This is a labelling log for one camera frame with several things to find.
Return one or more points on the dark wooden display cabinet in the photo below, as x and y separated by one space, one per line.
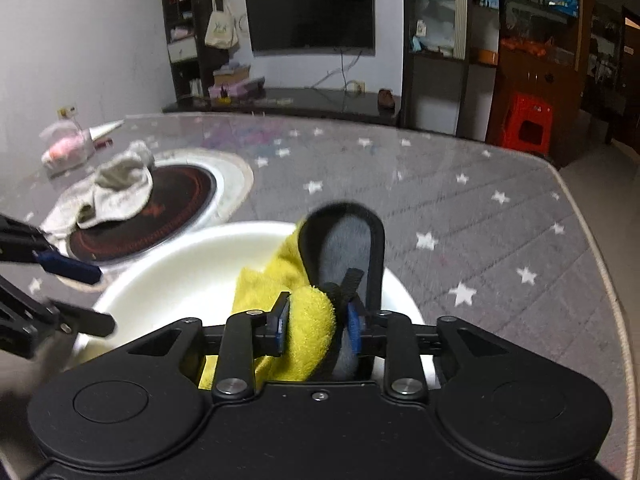
543 51

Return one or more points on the tissue pack in plastic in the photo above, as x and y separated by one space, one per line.
68 146

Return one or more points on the canvas tote bag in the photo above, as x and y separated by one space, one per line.
221 30

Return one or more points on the white ceramic bowl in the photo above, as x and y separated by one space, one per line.
195 277

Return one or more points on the black TV cabinet shelf unit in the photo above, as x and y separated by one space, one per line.
345 83

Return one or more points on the stack of boxes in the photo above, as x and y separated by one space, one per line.
235 81

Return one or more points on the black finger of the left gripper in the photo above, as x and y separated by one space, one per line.
26 322
22 243

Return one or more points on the black wall television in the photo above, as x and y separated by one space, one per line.
280 25

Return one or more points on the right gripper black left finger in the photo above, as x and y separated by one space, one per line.
245 337

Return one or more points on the red plastic stool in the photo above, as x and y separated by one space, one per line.
521 122

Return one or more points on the grey-white rag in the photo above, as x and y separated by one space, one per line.
116 191

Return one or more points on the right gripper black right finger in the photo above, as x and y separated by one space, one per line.
400 343

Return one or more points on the yellow microfiber cloth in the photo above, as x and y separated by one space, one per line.
332 267

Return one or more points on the black round induction cooktop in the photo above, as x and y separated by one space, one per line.
179 195

